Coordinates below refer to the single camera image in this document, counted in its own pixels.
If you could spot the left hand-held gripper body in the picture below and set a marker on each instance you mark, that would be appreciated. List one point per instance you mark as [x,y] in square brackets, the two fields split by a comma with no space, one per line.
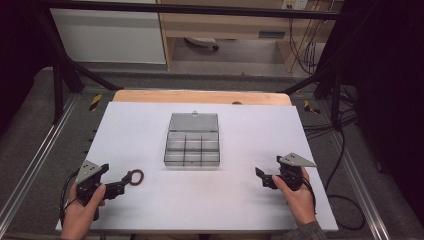
[87,173]

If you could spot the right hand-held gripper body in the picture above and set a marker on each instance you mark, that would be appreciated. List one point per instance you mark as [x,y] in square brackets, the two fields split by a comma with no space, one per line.
[290,173]

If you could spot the person's right hand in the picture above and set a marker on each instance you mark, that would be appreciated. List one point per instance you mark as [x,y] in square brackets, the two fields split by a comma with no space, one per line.
[299,203]

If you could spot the person's left hand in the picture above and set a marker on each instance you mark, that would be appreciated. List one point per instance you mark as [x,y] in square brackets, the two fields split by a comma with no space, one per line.
[77,216]

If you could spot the yellow black tape strip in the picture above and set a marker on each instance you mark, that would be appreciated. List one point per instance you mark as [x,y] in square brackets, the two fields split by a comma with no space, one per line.
[310,107]
[95,102]

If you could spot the clear plastic compartment box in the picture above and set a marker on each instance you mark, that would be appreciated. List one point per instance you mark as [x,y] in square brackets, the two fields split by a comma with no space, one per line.
[192,146]

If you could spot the black metal stand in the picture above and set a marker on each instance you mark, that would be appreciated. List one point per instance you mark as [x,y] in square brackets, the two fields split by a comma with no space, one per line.
[63,73]
[328,83]

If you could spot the dark curtain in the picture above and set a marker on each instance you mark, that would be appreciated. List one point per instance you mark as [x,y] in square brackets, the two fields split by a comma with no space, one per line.
[20,60]
[390,100]

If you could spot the white cabinet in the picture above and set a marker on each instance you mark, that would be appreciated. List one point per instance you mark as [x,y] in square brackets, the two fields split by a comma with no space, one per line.
[110,36]

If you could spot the office chair base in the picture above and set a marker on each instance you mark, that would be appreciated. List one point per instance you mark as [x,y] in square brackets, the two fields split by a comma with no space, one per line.
[202,42]

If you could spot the light wooden desk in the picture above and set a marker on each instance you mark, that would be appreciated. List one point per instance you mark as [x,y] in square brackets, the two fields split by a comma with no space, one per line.
[226,26]

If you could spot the white power strip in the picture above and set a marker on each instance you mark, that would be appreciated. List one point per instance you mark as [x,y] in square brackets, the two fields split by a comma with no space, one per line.
[294,4]

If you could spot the aluminium rail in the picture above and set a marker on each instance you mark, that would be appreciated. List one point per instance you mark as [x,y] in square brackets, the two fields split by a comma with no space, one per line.
[360,186]
[36,156]

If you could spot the black metal frame bar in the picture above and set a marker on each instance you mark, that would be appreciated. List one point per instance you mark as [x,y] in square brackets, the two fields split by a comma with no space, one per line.
[186,8]

